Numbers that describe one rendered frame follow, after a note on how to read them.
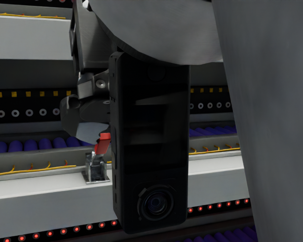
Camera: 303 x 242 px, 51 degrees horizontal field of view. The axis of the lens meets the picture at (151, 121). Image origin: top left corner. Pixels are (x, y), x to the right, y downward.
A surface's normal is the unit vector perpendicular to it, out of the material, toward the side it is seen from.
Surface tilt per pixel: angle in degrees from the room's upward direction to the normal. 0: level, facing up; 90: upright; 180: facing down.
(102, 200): 106
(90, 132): 166
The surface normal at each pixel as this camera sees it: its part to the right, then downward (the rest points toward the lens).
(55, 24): 0.35, 0.18
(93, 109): 0.16, 0.94
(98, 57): 0.31, -0.33
